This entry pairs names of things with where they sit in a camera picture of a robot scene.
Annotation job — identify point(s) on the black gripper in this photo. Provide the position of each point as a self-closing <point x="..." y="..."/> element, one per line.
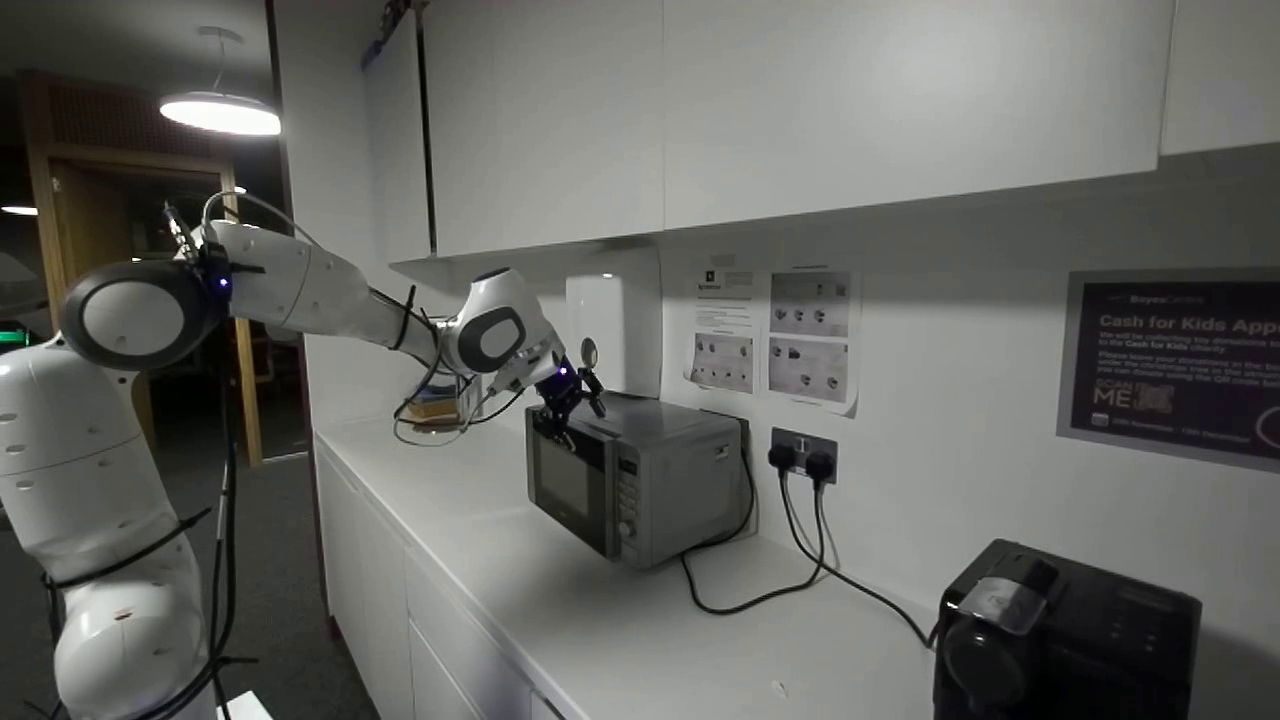
<point x="563" y="394"/>

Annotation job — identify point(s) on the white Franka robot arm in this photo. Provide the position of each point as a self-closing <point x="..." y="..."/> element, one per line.
<point x="83" y="454"/>

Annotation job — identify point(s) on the silver microwave body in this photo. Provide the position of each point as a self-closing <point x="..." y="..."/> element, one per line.
<point x="680" y="480"/>

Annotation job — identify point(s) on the socket picture notice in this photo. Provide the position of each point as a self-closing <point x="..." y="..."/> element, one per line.
<point x="808" y="307"/>
<point x="808" y="371"/>
<point x="723" y="362"/>

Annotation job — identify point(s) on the small white label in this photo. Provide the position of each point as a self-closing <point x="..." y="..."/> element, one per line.
<point x="726" y="283"/>

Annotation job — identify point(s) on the white base cabinet run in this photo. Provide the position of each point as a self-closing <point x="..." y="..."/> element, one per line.
<point x="362" y="572"/>

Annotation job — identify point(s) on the round ceiling lamp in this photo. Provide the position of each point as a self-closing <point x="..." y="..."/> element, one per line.
<point x="223" y="115"/>

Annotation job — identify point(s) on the black coffee machine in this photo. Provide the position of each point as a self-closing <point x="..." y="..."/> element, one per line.
<point x="1095" y="643"/>

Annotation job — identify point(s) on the green glowing sign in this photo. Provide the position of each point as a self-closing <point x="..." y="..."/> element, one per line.
<point x="10" y="338"/>

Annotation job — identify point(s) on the dark framed poster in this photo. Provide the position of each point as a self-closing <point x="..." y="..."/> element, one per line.
<point x="1183" y="367"/>

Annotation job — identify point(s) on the double wall socket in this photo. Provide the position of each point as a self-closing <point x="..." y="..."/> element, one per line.
<point x="802" y="436"/>

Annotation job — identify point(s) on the white wall cabinet door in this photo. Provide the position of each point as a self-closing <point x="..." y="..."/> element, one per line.
<point x="399" y="144"/>
<point x="906" y="95"/>
<point x="547" y="123"/>
<point x="1225" y="66"/>

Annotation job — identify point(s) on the wooden door frame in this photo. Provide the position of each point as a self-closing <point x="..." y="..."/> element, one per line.
<point x="244" y="413"/>

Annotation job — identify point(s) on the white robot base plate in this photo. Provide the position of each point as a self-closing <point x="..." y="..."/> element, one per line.
<point x="244" y="704"/>

